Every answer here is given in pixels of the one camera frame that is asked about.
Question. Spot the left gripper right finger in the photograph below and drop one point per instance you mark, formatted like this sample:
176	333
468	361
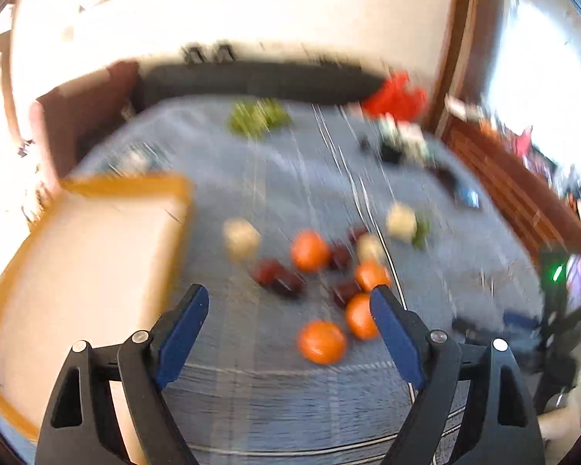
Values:
499	424

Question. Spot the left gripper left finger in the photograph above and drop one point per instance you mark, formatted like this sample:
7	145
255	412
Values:
80	425

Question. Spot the pale corn piece with leaf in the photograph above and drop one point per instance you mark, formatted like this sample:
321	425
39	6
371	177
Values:
405	224

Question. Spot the orange tangerine with leaf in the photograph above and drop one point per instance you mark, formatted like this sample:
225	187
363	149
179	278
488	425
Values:
322	342

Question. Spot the pale corn cob piece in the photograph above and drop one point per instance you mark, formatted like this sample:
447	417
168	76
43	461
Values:
370	249
241	239

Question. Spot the dark red plum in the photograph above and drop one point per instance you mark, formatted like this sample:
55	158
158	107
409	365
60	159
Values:
355	232
340	257
342	292
288	284
266	270

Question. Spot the wooden side cabinet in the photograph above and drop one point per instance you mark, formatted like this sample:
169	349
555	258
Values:
533	211

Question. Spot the yellow rimmed white tray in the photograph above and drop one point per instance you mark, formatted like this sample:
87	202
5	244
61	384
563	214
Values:
99	264

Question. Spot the black smartphone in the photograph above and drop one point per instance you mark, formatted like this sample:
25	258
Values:
463	196

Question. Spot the black box with white items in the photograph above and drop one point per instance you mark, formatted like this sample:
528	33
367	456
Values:
396	143

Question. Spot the blue plaid tablecloth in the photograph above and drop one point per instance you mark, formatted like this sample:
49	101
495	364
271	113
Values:
274	354

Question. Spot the red plastic bag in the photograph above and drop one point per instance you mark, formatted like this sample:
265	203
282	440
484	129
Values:
397	98

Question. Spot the maroon armchair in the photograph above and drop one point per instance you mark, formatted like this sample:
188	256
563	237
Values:
69	120

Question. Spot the green lettuce bunch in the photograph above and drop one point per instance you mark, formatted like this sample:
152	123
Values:
256	119

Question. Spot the black leather sofa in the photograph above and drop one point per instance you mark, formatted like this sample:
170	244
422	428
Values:
321	84

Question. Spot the black device on sofa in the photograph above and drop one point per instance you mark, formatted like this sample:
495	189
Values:
193	54
224	52

